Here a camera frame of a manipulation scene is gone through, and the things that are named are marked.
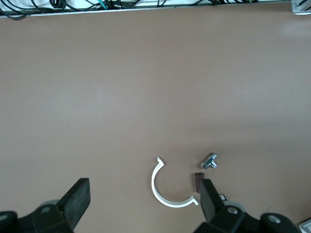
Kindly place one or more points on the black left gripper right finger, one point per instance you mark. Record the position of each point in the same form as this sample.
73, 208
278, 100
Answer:
211, 206

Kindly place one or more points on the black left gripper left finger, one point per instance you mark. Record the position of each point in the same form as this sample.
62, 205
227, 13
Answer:
73, 206

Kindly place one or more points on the white drawer cabinet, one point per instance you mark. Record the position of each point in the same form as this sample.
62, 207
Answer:
306, 228

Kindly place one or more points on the small dark brown block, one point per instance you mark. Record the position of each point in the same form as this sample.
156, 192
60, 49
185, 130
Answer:
198, 182

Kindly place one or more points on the chrome metal T fitting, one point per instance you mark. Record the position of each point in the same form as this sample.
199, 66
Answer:
208, 161

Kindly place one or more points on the white C-shaped plastic clamp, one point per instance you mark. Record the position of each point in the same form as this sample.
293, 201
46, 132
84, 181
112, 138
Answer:
153, 183

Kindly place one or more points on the small black switch white face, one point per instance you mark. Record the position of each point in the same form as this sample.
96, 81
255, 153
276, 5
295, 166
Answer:
221, 197

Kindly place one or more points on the small aluminium bracket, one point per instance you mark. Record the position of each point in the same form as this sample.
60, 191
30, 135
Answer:
300, 7

